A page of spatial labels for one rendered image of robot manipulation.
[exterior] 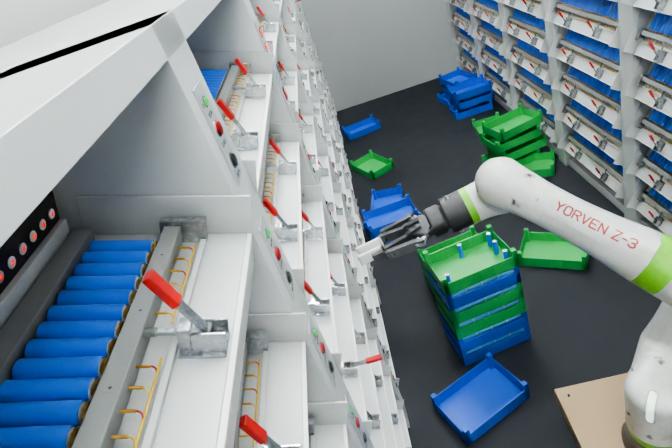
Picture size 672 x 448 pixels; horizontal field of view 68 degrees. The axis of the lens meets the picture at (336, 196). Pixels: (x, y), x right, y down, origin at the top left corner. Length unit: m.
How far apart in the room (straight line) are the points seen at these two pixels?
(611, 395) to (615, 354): 0.54
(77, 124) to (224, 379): 0.23
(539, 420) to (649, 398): 0.70
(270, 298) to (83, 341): 0.27
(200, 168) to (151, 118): 0.07
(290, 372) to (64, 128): 0.45
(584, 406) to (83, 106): 1.56
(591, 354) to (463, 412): 0.55
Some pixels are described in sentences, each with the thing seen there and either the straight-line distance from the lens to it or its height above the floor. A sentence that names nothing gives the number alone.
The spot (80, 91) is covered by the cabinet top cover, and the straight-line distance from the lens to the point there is 0.35.
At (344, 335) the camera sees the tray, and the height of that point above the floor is 0.88.
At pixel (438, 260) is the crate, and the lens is 2.08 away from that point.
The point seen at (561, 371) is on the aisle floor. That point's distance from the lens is 2.19.
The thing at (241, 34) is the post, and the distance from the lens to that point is 1.23.
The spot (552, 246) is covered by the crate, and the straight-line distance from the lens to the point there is 2.70.
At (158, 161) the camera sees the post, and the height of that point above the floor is 1.56.
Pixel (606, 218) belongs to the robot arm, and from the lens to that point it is 1.11.
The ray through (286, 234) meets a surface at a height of 1.27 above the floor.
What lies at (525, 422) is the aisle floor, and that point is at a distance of 2.06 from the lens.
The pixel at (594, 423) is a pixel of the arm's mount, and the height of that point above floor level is 0.33.
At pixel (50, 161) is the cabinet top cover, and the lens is 0.30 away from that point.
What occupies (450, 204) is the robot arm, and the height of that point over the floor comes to 1.06.
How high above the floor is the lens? 1.73
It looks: 29 degrees down
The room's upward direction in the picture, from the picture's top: 20 degrees counter-clockwise
